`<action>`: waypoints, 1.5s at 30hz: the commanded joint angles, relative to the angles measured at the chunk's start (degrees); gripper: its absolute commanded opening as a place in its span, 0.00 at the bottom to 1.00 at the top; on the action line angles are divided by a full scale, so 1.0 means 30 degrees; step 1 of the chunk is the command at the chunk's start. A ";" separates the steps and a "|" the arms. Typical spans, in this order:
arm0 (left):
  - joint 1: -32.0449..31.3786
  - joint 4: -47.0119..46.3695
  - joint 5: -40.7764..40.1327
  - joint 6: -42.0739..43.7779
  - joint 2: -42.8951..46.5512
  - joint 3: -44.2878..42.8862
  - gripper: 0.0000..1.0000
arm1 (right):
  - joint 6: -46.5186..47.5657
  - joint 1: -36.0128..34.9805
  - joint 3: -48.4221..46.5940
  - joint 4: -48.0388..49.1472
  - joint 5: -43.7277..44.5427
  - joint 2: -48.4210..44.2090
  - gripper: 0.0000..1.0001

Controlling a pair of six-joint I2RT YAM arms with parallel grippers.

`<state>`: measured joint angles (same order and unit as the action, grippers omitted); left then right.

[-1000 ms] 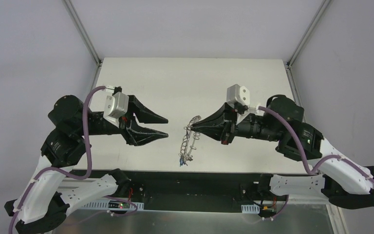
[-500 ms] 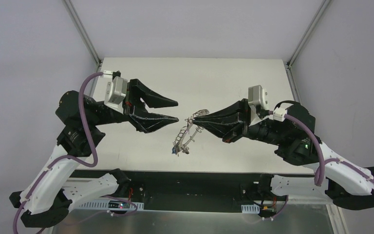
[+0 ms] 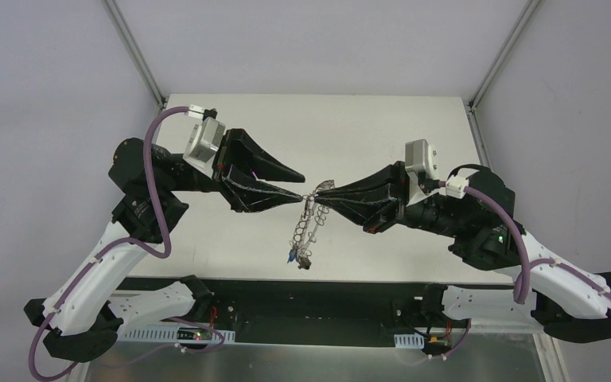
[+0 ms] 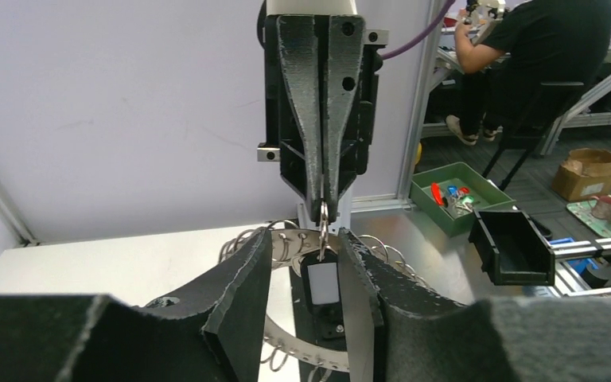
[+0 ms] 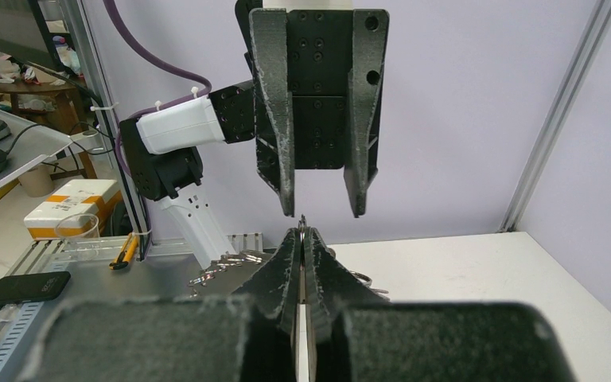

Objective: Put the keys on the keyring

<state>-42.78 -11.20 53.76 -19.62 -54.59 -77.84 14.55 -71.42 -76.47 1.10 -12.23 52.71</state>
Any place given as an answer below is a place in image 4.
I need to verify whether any cardboard box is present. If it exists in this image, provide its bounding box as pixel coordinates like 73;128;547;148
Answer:
551;148;611;202

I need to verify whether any black parts bin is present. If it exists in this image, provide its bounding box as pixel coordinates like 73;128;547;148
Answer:
469;209;555;287

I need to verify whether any metal disc with keyrings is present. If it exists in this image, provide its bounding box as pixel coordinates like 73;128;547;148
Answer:
217;200;428;382

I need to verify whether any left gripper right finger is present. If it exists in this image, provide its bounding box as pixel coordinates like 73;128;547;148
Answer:
337;230;611;381

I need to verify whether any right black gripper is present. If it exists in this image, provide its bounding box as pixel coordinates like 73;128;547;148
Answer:
260;14;387;221

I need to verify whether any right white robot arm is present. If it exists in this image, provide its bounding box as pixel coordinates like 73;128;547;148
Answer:
257;1;387;223

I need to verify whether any person in black shirt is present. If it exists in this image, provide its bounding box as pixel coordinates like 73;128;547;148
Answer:
446;1;611;146

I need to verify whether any right aluminium frame post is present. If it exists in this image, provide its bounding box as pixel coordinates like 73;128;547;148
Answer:
397;27;441;201

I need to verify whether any green parts bin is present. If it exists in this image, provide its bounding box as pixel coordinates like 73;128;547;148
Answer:
410;162;515;237

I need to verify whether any black key tag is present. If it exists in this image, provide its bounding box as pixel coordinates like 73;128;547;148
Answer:
301;248;344;340

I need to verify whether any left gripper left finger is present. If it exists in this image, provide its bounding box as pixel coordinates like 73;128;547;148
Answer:
0;229;272;381

